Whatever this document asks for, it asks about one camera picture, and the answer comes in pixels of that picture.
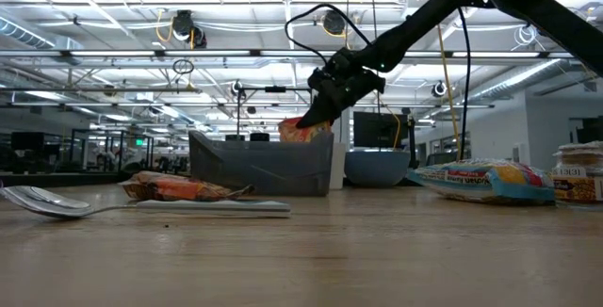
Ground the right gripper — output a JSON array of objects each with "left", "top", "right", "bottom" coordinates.
[{"left": 294, "top": 47, "right": 387, "bottom": 130}]

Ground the orange chicken ramen packet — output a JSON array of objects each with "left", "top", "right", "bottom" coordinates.
[{"left": 277, "top": 117, "right": 334, "bottom": 144}]

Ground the black background robot rig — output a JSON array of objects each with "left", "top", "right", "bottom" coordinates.
[{"left": 220, "top": 85, "right": 316, "bottom": 143}]

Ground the black monitor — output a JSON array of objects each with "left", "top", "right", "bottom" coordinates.
[{"left": 352, "top": 111, "right": 411, "bottom": 149}]

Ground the blue bowl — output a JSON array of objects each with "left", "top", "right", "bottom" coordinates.
[{"left": 343, "top": 149, "right": 412, "bottom": 188}]

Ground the grey plastic utensil tray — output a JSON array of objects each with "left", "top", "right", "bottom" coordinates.
[{"left": 187, "top": 130, "right": 335, "bottom": 198}]

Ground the brown orange snack packet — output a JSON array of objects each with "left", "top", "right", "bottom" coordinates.
[{"left": 120, "top": 170, "right": 255, "bottom": 203}]

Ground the blue yellow ramen packet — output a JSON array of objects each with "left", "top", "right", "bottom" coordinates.
[{"left": 406, "top": 157, "right": 557, "bottom": 205}]

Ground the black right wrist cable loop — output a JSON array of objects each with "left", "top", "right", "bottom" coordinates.
[{"left": 284, "top": 3, "right": 373, "bottom": 66}]

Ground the yellow hanging cable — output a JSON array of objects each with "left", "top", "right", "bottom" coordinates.
[{"left": 435, "top": 23, "right": 464, "bottom": 160}]

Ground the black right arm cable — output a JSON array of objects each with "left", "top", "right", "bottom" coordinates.
[{"left": 455, "top": 6, "right": 473, "bottom": 160}]

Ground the silver spoon pale blue handle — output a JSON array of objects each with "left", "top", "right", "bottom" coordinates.
[{"left": 0, "top": 184, "right": 292, "bottom": 219}]

